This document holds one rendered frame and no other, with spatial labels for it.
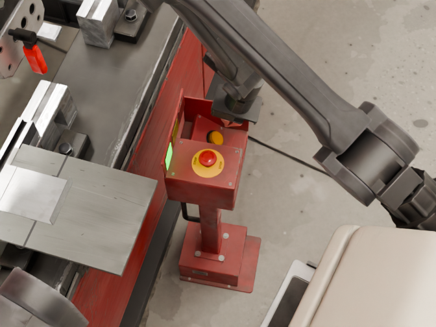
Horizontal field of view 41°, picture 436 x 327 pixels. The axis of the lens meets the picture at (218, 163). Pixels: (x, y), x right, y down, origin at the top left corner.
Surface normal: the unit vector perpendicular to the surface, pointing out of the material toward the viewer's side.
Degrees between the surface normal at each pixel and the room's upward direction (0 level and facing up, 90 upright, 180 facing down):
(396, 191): 46
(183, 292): 0
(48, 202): 0
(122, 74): 0
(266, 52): 41
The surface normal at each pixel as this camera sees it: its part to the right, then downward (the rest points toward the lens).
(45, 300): 0.53, -0.12
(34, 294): 0.27, -0.31
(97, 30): -0.29, 0.84
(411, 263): -0.59, -0.63
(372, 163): -0.05, 0.02
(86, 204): 0.00, -0.47
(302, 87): 0.15, 0.21
